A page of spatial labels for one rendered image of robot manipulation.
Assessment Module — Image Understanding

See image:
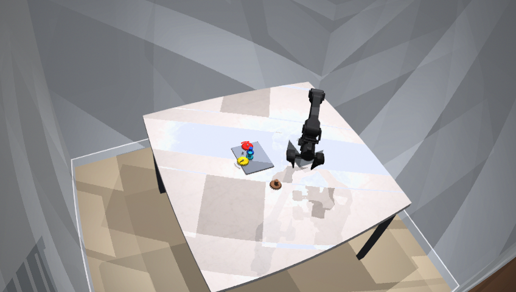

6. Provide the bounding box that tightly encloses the brown gear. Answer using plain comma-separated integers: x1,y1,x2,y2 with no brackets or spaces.
270,179,282,190

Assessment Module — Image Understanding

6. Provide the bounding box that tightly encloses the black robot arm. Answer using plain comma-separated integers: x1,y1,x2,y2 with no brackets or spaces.
298,88,325,161

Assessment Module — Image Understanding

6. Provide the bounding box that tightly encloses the red gear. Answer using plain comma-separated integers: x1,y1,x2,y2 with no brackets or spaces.
242,142,253,151

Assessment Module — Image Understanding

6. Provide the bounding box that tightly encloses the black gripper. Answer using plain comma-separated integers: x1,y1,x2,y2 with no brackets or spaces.
287,149,325,170

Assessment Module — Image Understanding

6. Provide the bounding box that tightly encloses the yellow gear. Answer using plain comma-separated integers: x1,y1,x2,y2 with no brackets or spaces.
237,157,249,166

